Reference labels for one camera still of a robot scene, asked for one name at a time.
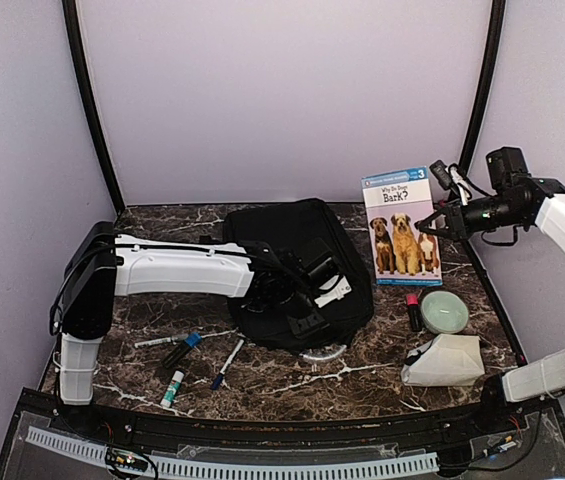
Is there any black marker blue cap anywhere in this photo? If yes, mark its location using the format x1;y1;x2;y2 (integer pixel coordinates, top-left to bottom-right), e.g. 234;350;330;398
161;332;202;369

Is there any black marker pink cap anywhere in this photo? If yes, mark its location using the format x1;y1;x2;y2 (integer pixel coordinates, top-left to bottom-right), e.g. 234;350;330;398
406;293;423;332

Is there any black right corner post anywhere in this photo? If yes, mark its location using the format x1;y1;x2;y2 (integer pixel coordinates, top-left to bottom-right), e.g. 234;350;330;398
458;0;507;172

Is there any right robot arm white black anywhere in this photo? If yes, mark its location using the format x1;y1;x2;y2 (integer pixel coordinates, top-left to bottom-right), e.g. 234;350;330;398
416;175;565;434

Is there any black left corner post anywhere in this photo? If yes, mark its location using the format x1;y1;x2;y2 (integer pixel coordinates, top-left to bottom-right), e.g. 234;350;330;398
61;0;126;216

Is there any white paper tissue pack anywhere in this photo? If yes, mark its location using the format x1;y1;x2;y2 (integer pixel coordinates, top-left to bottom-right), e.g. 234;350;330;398
401;334;485;387

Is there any white green glue stick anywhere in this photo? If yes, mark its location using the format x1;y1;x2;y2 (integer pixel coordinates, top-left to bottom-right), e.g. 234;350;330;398
160;370;184;408

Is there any white slotted cable duct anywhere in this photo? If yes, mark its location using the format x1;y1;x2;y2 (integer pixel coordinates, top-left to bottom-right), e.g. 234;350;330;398
24;427;439;480

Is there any black corner post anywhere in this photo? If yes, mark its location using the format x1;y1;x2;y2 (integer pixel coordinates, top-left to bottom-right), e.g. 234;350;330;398
458;0;507;172
61;0;126;216

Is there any white pen blue cap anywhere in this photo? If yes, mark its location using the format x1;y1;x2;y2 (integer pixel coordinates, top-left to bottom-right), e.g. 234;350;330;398
211;338;245;391

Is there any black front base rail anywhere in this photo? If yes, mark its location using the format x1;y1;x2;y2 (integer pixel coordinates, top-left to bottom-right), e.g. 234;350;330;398
15;388;543;450

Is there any dog picture book Bark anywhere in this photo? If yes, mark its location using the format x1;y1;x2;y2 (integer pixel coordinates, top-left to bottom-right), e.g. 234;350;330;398
361;167;442;286

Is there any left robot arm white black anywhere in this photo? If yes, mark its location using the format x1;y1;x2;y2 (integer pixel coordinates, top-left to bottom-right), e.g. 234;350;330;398
49;222;342;436

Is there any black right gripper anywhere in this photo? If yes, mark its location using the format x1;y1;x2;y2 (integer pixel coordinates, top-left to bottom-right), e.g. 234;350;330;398
420;193;526;243

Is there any black student backpack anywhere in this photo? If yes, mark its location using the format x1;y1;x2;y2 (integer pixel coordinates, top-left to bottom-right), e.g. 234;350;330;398
222;198;374;353

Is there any pale green ceramic bowl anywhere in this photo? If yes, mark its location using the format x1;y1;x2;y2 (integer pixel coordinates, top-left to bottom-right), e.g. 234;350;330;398
420;290;469;334

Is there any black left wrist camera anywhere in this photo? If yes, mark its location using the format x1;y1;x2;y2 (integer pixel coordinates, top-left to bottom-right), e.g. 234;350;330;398
296;238;352;308

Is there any thin white pen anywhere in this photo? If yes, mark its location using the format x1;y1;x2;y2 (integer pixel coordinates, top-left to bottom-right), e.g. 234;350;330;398
133;334;188;349

